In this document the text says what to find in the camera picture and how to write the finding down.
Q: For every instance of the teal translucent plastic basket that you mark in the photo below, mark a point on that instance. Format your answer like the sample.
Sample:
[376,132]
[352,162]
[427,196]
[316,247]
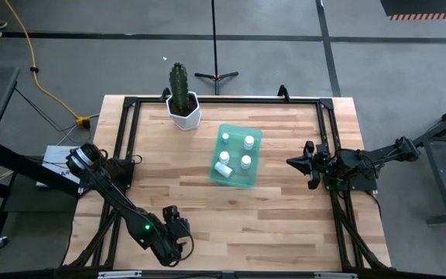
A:
[234,176]

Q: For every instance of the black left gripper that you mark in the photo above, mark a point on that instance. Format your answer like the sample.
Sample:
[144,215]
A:
[167,240]

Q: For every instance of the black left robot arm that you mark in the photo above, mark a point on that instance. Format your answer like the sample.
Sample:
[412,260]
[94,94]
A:
[118,201]

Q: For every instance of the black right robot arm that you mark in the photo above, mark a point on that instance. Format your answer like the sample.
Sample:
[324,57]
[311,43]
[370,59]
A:
[385,155]

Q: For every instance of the black tripod stand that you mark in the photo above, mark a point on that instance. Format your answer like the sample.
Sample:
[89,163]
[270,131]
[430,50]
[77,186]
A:
[215,38]

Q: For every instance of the black aluminium table frame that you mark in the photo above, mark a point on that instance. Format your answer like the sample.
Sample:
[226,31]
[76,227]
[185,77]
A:
[227,100]

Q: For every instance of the black metal stand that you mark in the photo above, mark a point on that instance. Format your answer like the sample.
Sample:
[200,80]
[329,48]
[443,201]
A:
[436,170]

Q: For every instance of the silver metal bracket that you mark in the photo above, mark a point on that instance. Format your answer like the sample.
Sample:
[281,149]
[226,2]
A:
[119,274]
[335,275]

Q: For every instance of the green cactus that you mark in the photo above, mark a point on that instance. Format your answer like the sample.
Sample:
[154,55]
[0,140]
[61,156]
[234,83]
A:
[179,83]

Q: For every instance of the white paper sheet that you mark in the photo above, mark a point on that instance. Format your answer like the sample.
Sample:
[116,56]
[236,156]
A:
[54,155]

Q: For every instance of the amber pill bottle white cap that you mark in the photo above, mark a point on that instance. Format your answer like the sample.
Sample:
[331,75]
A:
[224,157]

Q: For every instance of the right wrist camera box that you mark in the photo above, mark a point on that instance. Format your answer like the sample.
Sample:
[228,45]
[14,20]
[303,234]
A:
[321,149]

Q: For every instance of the white plant pot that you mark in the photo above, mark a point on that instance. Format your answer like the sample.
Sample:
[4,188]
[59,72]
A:
[188,123]

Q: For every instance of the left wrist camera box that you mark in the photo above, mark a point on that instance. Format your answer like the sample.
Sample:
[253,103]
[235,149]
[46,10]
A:
[170,214]

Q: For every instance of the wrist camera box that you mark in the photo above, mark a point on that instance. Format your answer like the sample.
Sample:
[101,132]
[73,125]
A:
[170,214]
[321,149]

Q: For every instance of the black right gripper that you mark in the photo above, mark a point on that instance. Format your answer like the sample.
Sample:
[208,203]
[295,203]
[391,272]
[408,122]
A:
[322,166]

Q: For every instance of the black mat with striped edge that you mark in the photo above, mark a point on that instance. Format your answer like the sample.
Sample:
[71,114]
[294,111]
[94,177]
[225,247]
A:
[420,7]

